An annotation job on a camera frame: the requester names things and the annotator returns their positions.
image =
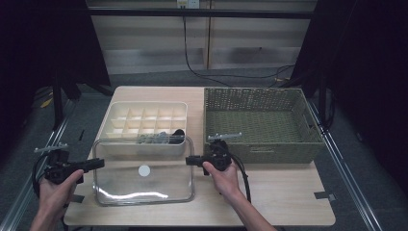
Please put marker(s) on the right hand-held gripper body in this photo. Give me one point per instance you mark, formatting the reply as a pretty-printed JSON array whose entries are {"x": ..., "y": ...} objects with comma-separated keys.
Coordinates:
[{"x": 219, "y": 157}]

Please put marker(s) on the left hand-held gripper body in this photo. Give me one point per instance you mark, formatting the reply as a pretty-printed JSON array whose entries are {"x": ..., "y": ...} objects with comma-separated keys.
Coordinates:
[{"x": 59, "y": 170}]

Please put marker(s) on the black sock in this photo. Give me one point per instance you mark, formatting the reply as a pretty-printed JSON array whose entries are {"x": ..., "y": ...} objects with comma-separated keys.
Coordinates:
[
  {"x": 178, "y": 134},
  {"x": 174, "y": 140}
]

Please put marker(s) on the green woven basket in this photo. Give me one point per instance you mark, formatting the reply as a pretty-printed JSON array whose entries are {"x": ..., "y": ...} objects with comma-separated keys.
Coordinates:
[{"x": 263, "y": 150}]

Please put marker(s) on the cream divided storage box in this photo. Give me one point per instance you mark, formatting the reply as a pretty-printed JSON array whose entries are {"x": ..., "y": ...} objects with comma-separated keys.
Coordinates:
[{"x": 141, "y": 149}]

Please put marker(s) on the clear lid with white knob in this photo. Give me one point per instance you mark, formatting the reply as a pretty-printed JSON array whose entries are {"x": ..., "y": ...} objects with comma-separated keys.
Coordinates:
[{"x": 144, "y": 186}]

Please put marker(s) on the person's right hand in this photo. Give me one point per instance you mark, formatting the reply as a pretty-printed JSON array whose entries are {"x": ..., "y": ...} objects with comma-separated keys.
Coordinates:
[{"x": 226, "y": 183}]

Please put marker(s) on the person's left hand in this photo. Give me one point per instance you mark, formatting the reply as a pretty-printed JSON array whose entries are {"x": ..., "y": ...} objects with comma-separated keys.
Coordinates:
[{"x": 56, "y": 199}]

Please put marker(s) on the grey tape strip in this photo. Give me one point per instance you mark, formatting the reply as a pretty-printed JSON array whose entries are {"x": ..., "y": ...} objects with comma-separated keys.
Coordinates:
[
  {"x": 78, "y": 198},
  {"x": 324, "y": 195}
]

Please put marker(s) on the small yellow object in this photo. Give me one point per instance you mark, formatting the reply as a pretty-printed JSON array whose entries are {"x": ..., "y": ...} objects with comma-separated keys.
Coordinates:
[{"x": 46, "y": 103}]

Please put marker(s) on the black metal stand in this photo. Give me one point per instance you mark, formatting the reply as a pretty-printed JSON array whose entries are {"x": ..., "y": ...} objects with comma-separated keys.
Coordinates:
[{"x": 322, "y": 106}]

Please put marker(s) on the black curtain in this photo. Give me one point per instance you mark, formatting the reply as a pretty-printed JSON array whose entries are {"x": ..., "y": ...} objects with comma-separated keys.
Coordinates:
[
  {"x": 25, "y": 48},
  {"x": 369, "y": 48}
]

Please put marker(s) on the light wooden shelf unit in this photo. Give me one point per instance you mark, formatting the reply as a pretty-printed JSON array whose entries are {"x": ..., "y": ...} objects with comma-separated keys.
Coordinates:
[{"x": 144, "y": 38}]

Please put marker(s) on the black horizontal bar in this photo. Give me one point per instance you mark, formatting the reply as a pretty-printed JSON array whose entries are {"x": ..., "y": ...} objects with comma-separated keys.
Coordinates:
[{"x": 144, "y": 12}]

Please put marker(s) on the aluminium floor rail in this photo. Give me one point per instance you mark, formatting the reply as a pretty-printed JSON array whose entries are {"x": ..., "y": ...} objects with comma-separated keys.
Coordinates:
[
  {"x": 54, "y": 134},
  {"x": 351, "y": 183}
]

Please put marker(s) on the white wall socket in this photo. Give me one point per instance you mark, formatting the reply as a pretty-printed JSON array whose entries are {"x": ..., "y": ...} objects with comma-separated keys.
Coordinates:
[{"x": 188, "y": 3}]

